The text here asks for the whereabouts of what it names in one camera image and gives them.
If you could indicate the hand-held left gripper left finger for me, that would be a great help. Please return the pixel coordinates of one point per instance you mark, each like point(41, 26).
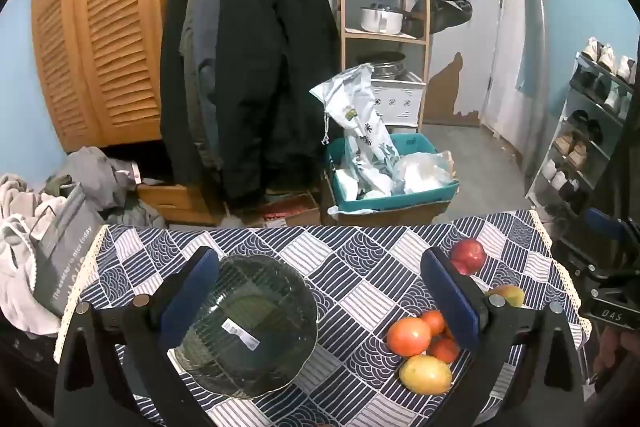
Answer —
point(190, 297)

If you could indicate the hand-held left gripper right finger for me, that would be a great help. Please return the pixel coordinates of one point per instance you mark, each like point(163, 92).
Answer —
point(450, 302)

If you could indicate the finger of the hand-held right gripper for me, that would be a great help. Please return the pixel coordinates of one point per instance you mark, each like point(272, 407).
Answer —
point(602, 221)
point(585, 262)

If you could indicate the orange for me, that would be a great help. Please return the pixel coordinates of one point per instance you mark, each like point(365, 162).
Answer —
point(444, 351)
point(434, 322)

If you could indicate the red apple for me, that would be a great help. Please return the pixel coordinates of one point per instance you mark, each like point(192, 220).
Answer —
point(470, 253)
point(458, 268)

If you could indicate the red-orange tomato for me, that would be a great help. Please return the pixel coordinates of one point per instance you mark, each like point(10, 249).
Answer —
point(407, 337)

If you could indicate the dark glass bowl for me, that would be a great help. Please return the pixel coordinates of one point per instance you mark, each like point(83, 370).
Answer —
point(260, 287)

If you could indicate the yellow pear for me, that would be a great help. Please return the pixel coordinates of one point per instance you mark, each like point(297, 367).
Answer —
point(425, 374)

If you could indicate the person's right hand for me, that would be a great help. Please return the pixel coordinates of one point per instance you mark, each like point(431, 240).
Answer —
point(612, 352)

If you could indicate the white shoe rack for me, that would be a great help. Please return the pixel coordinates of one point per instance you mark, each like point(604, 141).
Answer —
point(537, 177)

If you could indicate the wooden drawer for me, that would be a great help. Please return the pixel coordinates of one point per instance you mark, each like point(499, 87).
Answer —
point(170, 199)

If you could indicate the blue white patterned tablecloth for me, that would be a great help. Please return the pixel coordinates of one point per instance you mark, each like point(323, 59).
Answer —
point(350, 257)

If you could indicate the teal box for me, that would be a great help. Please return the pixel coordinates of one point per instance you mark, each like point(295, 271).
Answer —
point(400, 202)

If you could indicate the clear plastic bag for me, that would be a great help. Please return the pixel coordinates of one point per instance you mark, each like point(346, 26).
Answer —
point(425, 172)

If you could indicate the flat red cardboard box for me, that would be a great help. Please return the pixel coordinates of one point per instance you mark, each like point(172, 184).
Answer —
point(290, 209)

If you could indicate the grey tote bag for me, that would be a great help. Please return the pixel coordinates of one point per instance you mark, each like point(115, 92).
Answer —
point(65, 247)

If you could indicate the shoe rack with shoes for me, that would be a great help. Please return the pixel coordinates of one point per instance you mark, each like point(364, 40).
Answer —
point(607, 57)

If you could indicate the metal pipe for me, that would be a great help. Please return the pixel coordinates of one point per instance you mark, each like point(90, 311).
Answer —
point(532, 57)

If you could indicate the beige blanket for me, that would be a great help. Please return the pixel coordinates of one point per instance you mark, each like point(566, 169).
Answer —
point(15, 257)

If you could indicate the white door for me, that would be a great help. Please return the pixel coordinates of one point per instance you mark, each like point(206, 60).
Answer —
point(500, 57)

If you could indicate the white perforated basket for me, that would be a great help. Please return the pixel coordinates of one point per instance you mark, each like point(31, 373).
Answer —
point(400, 104)

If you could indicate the white printed rice bag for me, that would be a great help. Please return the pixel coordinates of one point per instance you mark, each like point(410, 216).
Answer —
point(355, 107)

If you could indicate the steel steamer pot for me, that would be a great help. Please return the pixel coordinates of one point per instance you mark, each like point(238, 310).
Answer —
point(385, 67)

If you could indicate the black hooded coat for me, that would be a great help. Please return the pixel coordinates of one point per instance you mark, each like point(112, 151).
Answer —
point(270, 57)

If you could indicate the grey backpack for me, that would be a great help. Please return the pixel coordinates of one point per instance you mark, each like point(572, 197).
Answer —
point(447, 12)

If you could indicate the wooden louvered wardrobe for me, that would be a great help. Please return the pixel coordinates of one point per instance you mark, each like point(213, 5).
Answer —
point(115, 32)

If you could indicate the white cooking pot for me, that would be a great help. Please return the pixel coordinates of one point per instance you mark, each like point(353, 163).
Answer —
point(380, 21)

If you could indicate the grey hanging jacket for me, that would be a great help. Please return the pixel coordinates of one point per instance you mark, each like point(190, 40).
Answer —
point(205, 7)

